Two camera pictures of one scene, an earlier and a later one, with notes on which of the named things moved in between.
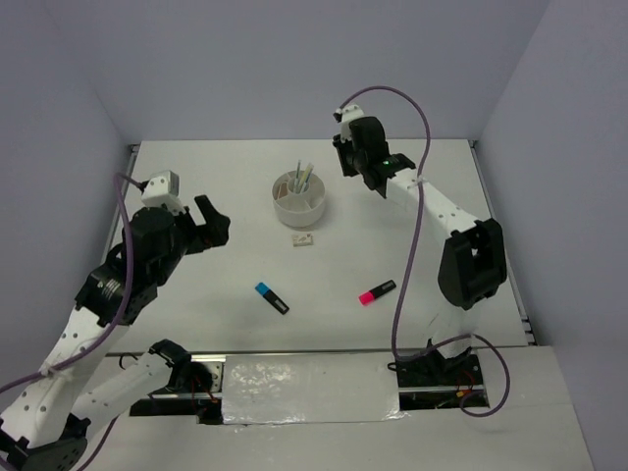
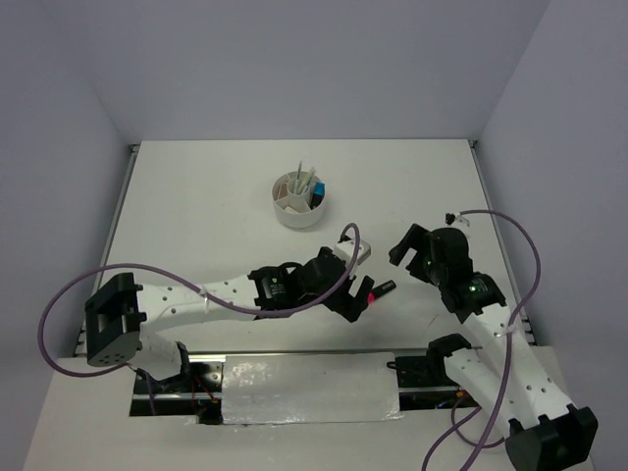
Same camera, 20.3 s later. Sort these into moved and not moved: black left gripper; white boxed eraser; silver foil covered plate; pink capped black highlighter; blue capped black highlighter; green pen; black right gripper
Moved: black right gripper; blue capped black highlighter; black left gripper; white boxed eraser
Not moved: silver foil covered plate; green pen; pink capped black highlighter
